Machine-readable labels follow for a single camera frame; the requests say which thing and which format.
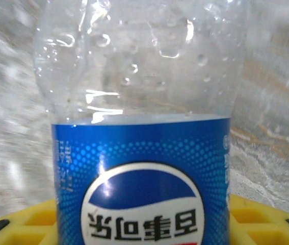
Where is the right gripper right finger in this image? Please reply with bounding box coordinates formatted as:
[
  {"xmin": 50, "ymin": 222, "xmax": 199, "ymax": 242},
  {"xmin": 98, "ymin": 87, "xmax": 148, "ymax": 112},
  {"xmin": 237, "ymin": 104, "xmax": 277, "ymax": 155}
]
[{"xmin": 229, "ymin": 193, "xmax": 289, "ymax": 245}]

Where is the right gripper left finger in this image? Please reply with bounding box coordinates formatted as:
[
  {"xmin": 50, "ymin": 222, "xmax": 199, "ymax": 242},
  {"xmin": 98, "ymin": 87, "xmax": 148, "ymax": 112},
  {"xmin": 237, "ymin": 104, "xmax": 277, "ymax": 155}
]
[{"xmin": 0, "ymin": 199, "xmax": 58, "ymax": 245}]

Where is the clear Pepsi label bottle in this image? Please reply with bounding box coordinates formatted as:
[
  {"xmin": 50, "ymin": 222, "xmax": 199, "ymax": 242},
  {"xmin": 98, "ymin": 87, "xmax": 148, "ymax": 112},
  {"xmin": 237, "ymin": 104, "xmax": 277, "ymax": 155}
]
[{"xmin": 32, "ymin": 0, "xmax": 248, "ymax": 245}]

